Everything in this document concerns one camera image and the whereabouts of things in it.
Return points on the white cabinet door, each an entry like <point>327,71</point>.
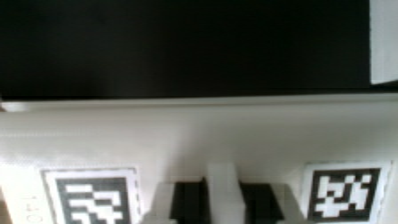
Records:
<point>273,137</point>
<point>83,162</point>

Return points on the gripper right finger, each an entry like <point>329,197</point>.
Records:
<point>261,207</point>

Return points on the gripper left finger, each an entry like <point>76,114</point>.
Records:
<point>190,203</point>

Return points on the white cabinet body box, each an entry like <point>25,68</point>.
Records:
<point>28,106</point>

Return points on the white obstacle fence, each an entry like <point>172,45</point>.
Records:
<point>384,40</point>

